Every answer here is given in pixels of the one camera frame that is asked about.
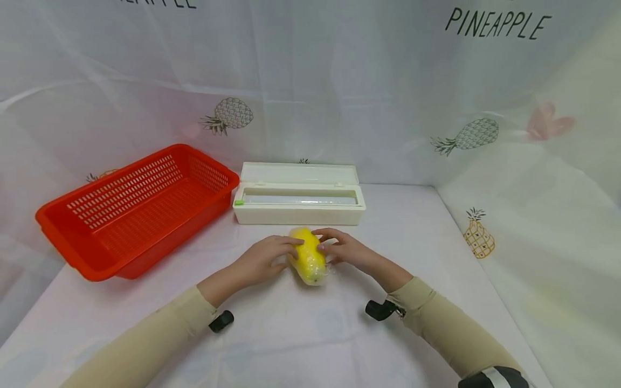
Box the person's right hand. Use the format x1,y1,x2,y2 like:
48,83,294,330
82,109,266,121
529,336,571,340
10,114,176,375
312,227,378,273

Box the person's left hand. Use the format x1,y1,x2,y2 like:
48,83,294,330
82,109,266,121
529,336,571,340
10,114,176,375
231,235,306,290

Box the yellow fruit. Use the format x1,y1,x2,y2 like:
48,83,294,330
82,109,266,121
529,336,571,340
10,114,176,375
287,227,330,286

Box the person's left forearm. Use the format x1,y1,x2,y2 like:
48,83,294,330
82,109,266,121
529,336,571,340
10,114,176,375
60,267,239,388

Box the person's right forearm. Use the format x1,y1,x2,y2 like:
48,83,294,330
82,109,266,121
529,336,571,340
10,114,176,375
366,254,530,388

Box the white cling film dispenser box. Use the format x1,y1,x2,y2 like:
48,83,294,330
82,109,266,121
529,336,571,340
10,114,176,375
232,162,367,226

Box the cling film roll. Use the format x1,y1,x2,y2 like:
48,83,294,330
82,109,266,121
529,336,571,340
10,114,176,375
243,193,359,206

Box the black wrist band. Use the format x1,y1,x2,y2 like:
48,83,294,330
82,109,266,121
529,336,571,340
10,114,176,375
365,299,406,322
209,310,235,333

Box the red plastic perforated basket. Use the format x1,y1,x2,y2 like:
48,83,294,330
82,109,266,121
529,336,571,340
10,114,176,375
34,143,240,282

